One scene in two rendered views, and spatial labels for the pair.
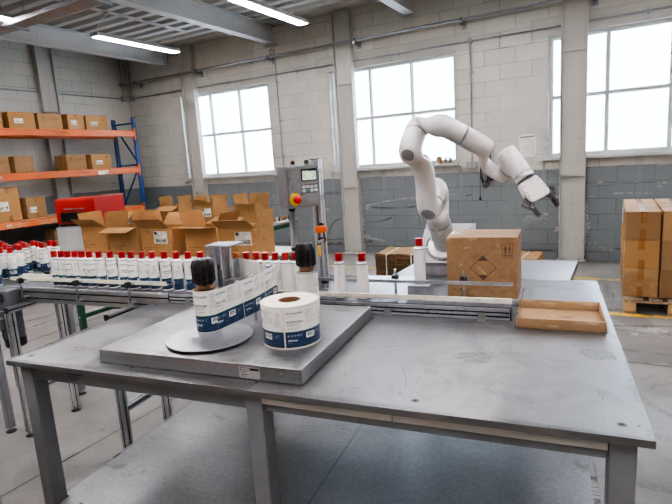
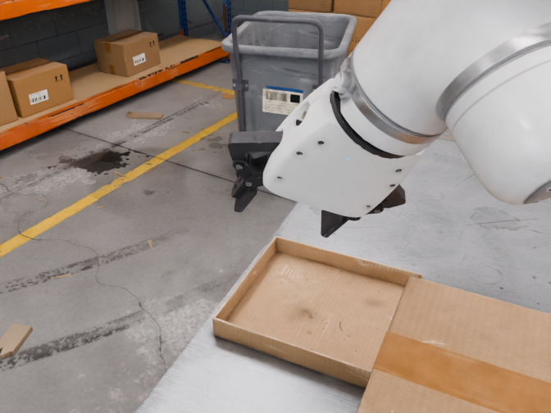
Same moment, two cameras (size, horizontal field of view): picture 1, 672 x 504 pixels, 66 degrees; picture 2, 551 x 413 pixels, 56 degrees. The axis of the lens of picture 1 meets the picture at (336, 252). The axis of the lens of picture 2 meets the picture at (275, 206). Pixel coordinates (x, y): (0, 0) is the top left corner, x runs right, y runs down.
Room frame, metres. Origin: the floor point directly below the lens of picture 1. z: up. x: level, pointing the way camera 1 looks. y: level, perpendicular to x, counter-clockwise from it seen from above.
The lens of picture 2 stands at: (2.58, -0.90, 1.49)
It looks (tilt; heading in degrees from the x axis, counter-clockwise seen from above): 32 degrees down; 182
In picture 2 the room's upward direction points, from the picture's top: straight up
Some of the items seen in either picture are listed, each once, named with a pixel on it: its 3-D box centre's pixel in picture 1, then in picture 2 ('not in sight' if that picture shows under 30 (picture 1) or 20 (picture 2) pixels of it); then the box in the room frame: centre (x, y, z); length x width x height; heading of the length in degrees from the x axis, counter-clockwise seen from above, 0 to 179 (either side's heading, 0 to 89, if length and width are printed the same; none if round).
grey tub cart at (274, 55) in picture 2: not in sight; (292, 86); (-0.30, -0.89, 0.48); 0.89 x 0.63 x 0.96; 169
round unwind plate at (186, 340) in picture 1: (210, 337); not in sight; (1.79, 0.47, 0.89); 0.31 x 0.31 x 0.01
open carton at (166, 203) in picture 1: (176, 209); not in sight; (7.14, 2.17, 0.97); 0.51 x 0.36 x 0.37; 153
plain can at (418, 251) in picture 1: (419, 260); not in sight; (2.25, -0.37, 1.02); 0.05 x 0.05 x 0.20
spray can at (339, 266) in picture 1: (339, 275); not in sight; (2.23, -0.01, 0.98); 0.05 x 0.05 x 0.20
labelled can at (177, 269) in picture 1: (177, 271); not in sight; (2.58, 0.81, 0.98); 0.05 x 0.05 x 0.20
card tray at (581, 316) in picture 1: (559, 314); (322, 303); (1.89, -0.84, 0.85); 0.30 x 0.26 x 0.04; 67
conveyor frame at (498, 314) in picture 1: (321, 302); not in sight; (2.27, 0.08, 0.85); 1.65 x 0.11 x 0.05; 67
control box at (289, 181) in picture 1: (299, 186); not in sight; (2.39, 0.15, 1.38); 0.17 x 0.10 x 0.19; 122
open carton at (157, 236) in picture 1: (166, 232); not in sight; (4.44, 1.45, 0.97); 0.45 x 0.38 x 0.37; 153
